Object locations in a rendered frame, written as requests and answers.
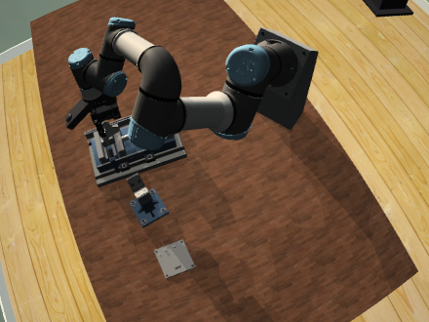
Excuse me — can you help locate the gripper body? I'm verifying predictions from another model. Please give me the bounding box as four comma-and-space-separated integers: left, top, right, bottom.
81, 93, 121, 124

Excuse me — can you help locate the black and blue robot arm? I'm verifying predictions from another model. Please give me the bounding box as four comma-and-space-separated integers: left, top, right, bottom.
68, 18, 298, 150

